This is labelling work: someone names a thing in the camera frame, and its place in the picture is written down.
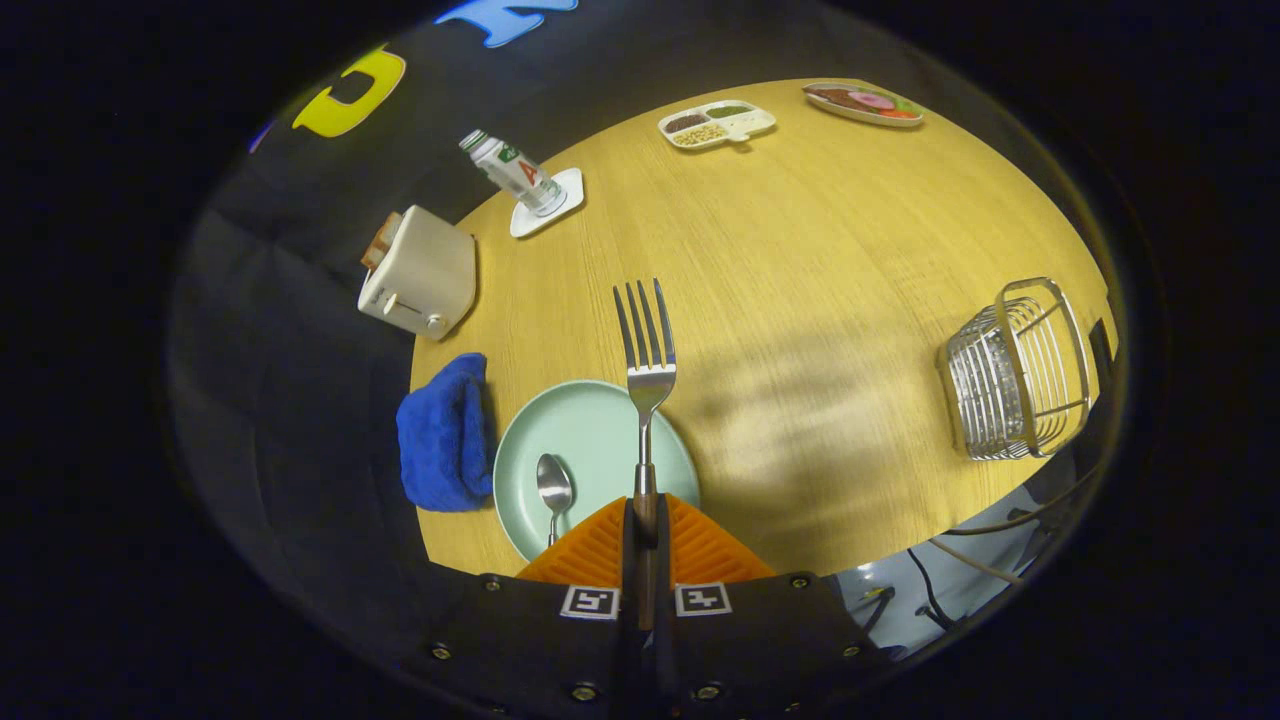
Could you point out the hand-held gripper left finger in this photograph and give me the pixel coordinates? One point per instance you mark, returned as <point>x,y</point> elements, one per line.
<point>629,560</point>

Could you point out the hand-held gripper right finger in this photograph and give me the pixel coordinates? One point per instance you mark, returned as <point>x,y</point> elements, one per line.
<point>663,560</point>

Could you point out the pale green plate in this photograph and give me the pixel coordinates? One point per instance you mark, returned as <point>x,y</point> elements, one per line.
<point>590,430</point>

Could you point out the blue cloth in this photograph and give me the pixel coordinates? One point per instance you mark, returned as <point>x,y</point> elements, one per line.
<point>440,440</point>

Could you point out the white toaster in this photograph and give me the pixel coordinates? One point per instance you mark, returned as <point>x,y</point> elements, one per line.
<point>425,275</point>

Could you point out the white coaster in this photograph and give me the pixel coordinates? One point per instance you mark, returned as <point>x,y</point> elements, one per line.
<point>565,205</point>

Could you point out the toast slice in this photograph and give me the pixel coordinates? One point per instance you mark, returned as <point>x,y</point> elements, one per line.
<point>382,240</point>

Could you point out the small plastic drink bottle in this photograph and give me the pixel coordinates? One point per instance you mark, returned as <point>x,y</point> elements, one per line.
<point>512,170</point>

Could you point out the white divided tray with beans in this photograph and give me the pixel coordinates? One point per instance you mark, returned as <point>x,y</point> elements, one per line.
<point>715,125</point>

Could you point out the plate of mixed food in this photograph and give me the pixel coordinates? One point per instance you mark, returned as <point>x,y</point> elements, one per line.
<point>860,102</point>

